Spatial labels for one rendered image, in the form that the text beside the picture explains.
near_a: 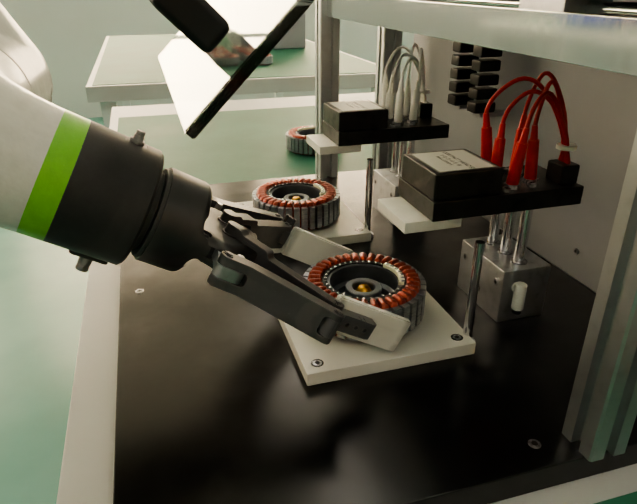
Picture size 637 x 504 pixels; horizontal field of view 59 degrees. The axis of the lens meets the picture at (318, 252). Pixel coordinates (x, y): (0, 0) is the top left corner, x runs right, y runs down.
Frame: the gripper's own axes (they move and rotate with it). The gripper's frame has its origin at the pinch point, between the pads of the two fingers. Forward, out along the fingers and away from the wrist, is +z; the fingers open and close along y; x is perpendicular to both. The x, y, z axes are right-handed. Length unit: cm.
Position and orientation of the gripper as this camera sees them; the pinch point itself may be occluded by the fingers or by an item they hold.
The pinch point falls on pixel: (360, 291)
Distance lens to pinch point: 51.9
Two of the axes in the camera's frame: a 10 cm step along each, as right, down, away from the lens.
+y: 2.9, 4.2, -8.6
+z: 8.3, 3.3, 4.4
